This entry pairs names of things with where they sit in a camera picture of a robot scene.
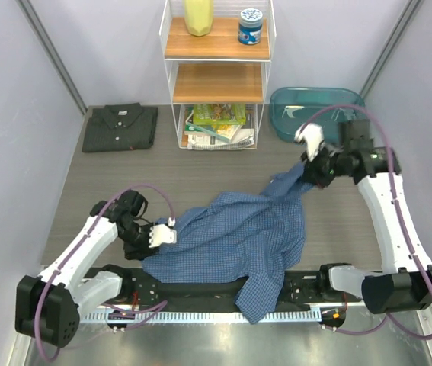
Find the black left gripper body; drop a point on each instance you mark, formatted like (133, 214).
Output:
(136, 240)

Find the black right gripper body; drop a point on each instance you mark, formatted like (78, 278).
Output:
(324, 167)

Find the blue plaid long sleeve shirt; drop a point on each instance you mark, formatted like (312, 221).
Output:
(240, 235)

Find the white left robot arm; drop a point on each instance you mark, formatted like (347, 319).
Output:
(51, 305)

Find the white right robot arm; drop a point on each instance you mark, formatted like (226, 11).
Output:
(405, 280)

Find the stack of books and papers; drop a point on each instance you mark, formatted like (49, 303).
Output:
(218, 137)

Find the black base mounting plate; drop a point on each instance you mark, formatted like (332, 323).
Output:
(300, 290)

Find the folded dark grey shirt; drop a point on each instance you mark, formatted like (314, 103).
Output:
(121, 127)

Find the green picture book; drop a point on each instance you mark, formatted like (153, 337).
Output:
(208, 114)

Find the blue jar with lid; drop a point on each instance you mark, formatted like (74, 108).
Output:
(250, 26)

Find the yellow vase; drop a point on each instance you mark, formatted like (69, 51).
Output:
(198, 16)

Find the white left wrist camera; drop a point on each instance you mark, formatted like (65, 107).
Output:
(163, 233)

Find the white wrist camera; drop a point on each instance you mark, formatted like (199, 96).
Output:
(312, 136)
(163, 233)

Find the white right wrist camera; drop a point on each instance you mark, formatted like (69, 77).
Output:
(312, 136)

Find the white slotted cable duct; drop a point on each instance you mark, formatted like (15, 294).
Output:
(104, 315)

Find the white wire wooden shelf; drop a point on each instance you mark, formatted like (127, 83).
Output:
(216, 67)

